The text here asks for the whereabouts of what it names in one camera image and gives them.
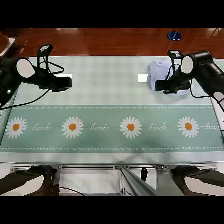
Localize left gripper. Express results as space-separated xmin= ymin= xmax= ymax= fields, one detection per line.
xmin=38 ymin=75 xmax=73 ymax=93

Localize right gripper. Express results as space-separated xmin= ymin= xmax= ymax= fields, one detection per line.
xmin=154 ymin=77 xmax=193 ymax=95

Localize light blue shirt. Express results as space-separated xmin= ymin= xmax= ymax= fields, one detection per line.
xmin=147 ymin=59 xmax=198 ymax=97

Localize blue round disc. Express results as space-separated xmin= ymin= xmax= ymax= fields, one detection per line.
xmin=167 ymin=30 xmax=183 ymax=42

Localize black cable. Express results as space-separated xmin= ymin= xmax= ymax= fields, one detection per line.
xmin=189 ymin=87 xmax=215 ymax=100
xmin=0 ymin=88 xmax=52 ymax=111

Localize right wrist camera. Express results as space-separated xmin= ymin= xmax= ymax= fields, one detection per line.
xmin=167 ymin=49 xmax=184 ymax=75

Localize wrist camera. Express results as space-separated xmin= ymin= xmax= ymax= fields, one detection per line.
xmin=35 ymin=43 xmax=55 ymax=74
xmin=167 ymin=49 xmax=184 ymax=75

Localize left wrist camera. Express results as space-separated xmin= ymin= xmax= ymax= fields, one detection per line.
xmin=35 ymin=43 xmax=55 ymax=74

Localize silver frame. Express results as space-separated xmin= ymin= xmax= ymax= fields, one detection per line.
xmin=0 ymin=161 xmax=224 ymax=197

